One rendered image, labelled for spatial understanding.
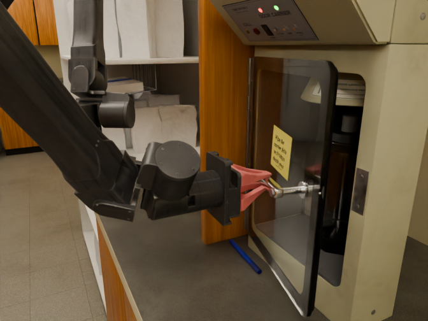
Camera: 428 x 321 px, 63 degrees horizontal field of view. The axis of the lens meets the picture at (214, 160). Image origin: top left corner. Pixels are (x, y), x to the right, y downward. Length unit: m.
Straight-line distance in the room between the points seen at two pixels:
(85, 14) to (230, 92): 0.35
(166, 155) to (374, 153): 0.29
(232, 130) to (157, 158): 0.41
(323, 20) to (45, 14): 5.17
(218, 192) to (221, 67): 0.35
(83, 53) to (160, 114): 0.99
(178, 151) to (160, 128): 1.27
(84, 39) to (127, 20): 0.87
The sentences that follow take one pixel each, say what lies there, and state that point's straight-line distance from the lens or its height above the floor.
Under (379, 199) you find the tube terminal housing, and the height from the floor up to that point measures 1.19.
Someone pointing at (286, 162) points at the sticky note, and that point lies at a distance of 0.60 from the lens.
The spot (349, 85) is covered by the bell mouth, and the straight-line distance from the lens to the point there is 0.62.
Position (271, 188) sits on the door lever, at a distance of 0.54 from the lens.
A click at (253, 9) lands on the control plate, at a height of 1.46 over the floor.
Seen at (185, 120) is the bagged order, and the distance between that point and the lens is 1.78.
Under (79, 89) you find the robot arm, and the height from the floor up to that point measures 1.33.
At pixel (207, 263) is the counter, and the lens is 0.83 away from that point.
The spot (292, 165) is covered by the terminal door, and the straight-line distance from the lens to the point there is 0.58.
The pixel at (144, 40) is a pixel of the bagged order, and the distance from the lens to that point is 1.66.
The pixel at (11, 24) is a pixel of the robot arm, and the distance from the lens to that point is 0.38.
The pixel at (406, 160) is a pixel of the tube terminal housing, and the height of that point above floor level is 1.24.
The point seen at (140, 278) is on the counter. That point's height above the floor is 0.94.
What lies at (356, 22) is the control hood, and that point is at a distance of 0.50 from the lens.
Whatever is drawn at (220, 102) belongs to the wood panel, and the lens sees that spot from 0.79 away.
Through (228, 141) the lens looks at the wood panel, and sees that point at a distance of 0.82.
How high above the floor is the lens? 1.41
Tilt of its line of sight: 18 degrees down
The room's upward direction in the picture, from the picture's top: straight up
